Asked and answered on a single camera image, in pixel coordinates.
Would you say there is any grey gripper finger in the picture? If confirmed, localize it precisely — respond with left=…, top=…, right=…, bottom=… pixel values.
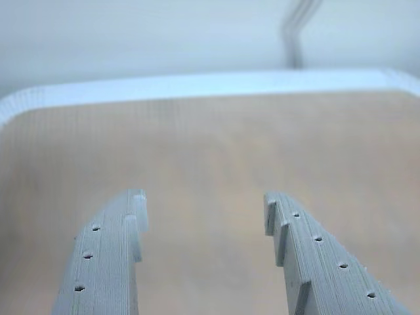
left=51, top=188, right=150, bottom=315
left=263, top=192, right=411, bottom=315

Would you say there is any wooden tray white rim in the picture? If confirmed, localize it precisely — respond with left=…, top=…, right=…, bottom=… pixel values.
left=0, top=67, right=420, bottom=315

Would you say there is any dark thin cable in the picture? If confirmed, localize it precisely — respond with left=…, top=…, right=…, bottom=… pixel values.
left=280, top=0, right=324, bottom=70

